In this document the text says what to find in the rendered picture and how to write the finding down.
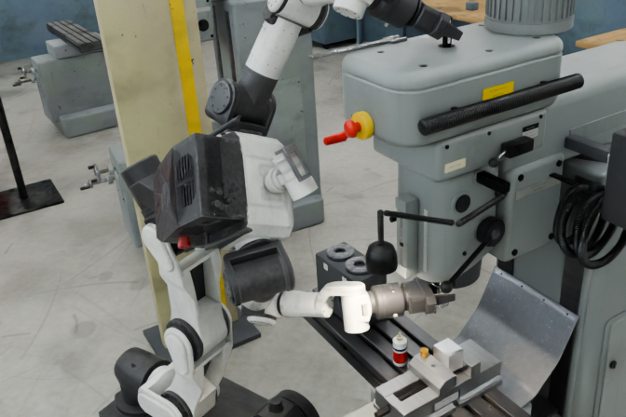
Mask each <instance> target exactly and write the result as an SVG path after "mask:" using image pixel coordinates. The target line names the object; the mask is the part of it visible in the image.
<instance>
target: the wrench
mask: <svg viewBox="0 0 626 417"><path fill-rule="evenodd" d="M403 41H407V37H401V38H399V36H398V35H397V34H395V35H392V36H387V37H384V38H383V39H381V40H376V41H373V42H368V43H363V44H359V45H355V46H350V47H342V48H338V49H334V50H329V51H324V52H321V53H316V54H311V55H309V58H310V59H312V60H315V59H319V58H324V57H328V56H332V55H337V54H341V53H346V52H349V51H354V50H358V49H363V48H367V47H375V46H379V45H384V44H387V43H392V44H394V43H400V42H403Z"/></svg>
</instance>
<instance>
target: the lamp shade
mask: <svg viewBox="0 0 626 417"><path fill-rule="evenodd" d="M365 268H366V270H367V271H368V272H370V273H371V274H374V275H379V276H384V275H389V274H392V273H393V272H395V271H396V270H397V268H398V255H397V252H396V250H395V248H394V246H393V245H392V244H391V243H390V242H387V241H385V240H384V243H383V244H379V243H378V240H377V241H375V242H373V243H371V244H370V245H369V246H368V249H367V251H366V254H365Z"/></svg>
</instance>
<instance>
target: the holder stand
mask: <svg viewBox="0 0 626 417"><path fill-rule="evenodd" d="M316 266H317V280H318V292H320V291H321V290H322V288H323V287H324V286H325V285H326V284H328V283H331V282H335V281H355V282H362V283H363V284H364V285H365V290H366V291H369V290H370V288H371V286H375V285H382V284H387V275H384V276H379V275H374V274H371V273H370V272H368V271H367V270H366V268H365V255H364V254H362V253H361V252H359V251H358V250H356V249H354V248H353V247H351V246H350V245H349V244H348V243H346V242H342V243H340V244H336V245H333V246H330V247H329V248H327V249H325V250H323V251H320V252H318V253H316ZM333 312H334V313H335V314H337V315H338V316H339V317H341V318H342V319H343V311H342V309H339V308H338V303H337V296H334V298H333ZM343 320H344V319H343ZM381 320H383V319H380V320H377V319H376V318H375V317H374V316H371V318H370V321H369V325H370V326H372V325H373V324H375V323H377V322H379V321H381Z"/></svg>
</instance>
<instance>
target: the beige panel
mask: <svg viewBox="0 0 626 417"><path fill-rule="evenodd" d="M93 2H94V6H95V11H96V16H97V21H98V25H99V30H100V35H101V40H102V47H103V52H104V57H105V61H106V66H107V71H108V75H109V80H110V85H111V89H112V94H113V99H114V104H115V108H116V117H117V122H118V126H119V131H120V136H121V140H122V145H123V150H124V155H125V159H126V164H127V167H129V166H130V165H132V164H134V163H136V162H138V161H140V160H142V159H144V158H146V157H147V156H149V155H157V157H158V159H159V161H160V162H162V160H163V159H164V158H165V156H166V155H167V153H168V152H169V151H170V149H171V148H172V147H173V146H174V145H176V144H177V143H179V142H180V141H183V140H184V139H186V138H187V137H189V136H190V135H192V134H193V133H195V132H196V133H201V134H207V135H208V134H210V133H212V124H211V119H210V118H209V117H207V116H206V114H205V107H206V104H207V101H208V98H209V97H208V90H207V84H206V76H205V70H204V62H203V56H202V49H201V42H200V35H199V28H198V21H197V8H196V1H195V0H93ZM133 201H134V206H135V210H136V215H137V220H138V224H139V229H140V234H141V239H142V243H143V252H144V257H145V261H146V266H147V271H148V275H149V280H150V285H151V290H152V294H153V299H154V304H155V308H156V317H157V322H158V325H155V326H154V327H151V328H148V329H146V330H143V335H144V337H145V338H146V340H147V341H148V342H149V344H150V345H151V347H152V349H153V350H154V352H155V354H156V355H157V356H160V357H162V358H164V359H166V360H168V361H169V362H170V363H171V362H173V361H172V358H171V356H170V352H169V349H168V347H167V345H166V343H165V339H164V334H165V331H166V327H167V324H168V323H169V322H170V317H171V308H170V296H169V291H168V285H167V283H166V282H165V281H164V280H163V278H162V277H161V276H160V274H159V268H158V262H157V260H156V259H155V257H154V256H153V255H152V253H151V252H150V250H149V249H148V248H147V246H146V245H145V244H144V242H143V238H142V230H143V228H144V227H145V223H144V217H143V215H142V213H141V211H142V210H141V209H140V207H139V206H138V204H137V203H136V201H135V199H134V197H133ZM219 252H220V255H221V259H222V271H221V277H220V291H221V302H222V303H223V304H224V305H225V306H226V308H227V309H228V311H229V313H230V315H231V317H232V333H233V347H232V349H234V348H236V347H239V346H241V345H243V344H245V343H249V342H251V341H253V340H256V339H258V338H260V337H261V332H260V331H259V330H258V329H257V328H256V327H255V326H254V325H253V324H252V323H250V322H249V321H248V320H247V317H244V316H242V315H241V314H240V309H239V308H238V307H235V306H234V304H232V303H231V302H230V300H229V298H228V296H227V291H226V288H225V281H224V278H223V276H224V275H223V271H224V269H225V267H224V260H223V257H224V255H225V254H226V253H229V250H227V249H219Z"/></svg>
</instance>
